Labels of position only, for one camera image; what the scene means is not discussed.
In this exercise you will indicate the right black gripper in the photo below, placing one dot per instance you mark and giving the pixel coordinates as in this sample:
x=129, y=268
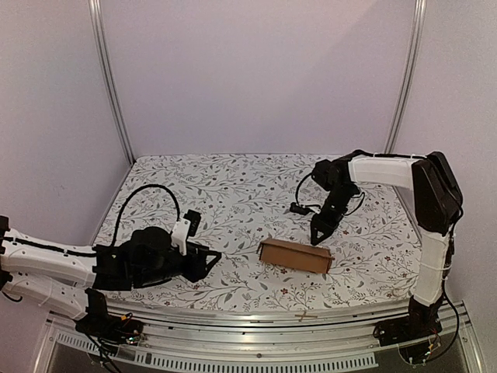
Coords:
x=326, y=217

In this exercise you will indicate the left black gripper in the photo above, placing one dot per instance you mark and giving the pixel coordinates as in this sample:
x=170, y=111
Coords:
x=196, y=270

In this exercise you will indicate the brown cardboard box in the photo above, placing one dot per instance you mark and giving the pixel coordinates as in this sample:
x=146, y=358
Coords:
x=295, y=256

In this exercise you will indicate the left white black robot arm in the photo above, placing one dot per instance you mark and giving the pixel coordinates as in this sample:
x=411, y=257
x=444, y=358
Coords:
x=64, y=277

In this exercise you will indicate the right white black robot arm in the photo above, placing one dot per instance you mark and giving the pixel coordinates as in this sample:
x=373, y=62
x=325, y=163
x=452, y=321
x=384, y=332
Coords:
x=438, y=204

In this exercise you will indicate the floral patterned table mat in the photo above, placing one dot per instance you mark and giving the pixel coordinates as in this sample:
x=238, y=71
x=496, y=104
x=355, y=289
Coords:
x=244, y=199

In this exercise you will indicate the small wooden stick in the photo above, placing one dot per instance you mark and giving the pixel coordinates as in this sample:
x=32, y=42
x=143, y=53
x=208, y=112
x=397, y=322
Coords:
x=304, y=315

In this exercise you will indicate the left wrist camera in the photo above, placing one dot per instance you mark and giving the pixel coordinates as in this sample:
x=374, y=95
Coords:
x=185, y=227

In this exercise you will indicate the aluminium front rail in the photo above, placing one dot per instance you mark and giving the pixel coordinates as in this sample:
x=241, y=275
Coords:
x=339, y=340

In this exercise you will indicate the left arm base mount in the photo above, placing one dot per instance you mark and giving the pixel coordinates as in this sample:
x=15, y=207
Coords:
x=99, y=323

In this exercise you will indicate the right aluminium frame post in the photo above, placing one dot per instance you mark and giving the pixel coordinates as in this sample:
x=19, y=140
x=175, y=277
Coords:
x=419, y=16

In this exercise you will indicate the aluminium frame post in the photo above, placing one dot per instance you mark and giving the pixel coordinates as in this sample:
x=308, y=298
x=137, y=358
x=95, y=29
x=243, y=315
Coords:
x=419, y=16
x=98, y=29

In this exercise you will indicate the left aluminium frame post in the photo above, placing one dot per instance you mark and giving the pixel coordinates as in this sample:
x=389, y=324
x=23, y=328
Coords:
x=98, y=29

